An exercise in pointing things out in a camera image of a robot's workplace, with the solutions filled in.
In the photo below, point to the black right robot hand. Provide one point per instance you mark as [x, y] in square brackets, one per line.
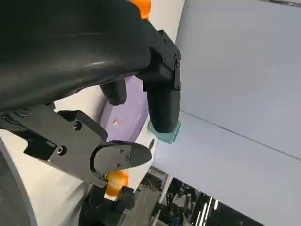
[103, 212]

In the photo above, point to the orange toy bread roll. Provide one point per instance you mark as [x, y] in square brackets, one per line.
[143, 8]
[116, 183]

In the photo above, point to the lilac plate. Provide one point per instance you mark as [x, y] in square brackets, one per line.
[127, 117]

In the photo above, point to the teal translucent block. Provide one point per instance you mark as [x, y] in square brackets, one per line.
[168, 136]

